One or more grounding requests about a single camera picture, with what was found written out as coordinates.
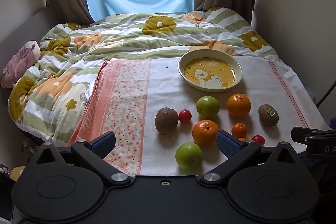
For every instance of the small tangerine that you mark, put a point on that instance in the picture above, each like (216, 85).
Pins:
(239, 130)

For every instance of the small clear plastic piece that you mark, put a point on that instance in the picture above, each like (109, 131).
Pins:
(83, 97)

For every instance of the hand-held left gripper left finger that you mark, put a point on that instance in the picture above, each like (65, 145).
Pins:
(105, 141)

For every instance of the green apple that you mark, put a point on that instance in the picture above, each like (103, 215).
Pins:
(189, 155)
(208, 106)

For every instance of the large orange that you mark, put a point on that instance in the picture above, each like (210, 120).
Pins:
(239, 105)
(204, 133)

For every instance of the red cherry tomato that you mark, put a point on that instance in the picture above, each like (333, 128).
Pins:
(185, 116)
(258, 139)

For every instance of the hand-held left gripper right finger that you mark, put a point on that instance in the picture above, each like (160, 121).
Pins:
(225, 144)

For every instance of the kiwi with green sticker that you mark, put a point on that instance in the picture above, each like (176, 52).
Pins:
(268, 115)

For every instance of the green striped floral quilt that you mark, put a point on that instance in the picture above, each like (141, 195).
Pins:
(131, 32)

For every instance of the yellow duck print bowl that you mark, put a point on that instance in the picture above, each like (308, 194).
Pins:
(210, 74)

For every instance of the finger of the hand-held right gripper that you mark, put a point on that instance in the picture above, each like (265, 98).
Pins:
(299, 132)

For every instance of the beige padded headboard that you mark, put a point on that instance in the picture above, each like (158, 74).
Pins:
(23, 27)

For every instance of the yellow thing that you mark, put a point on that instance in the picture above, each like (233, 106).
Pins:
(17, 173)

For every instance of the plain brown kiwi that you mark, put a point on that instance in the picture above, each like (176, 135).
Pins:
(166, 120)

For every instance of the black curved rod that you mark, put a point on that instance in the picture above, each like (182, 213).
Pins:
(326, 94)

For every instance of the white cloth with pink border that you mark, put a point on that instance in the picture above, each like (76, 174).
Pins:
(168, 98)

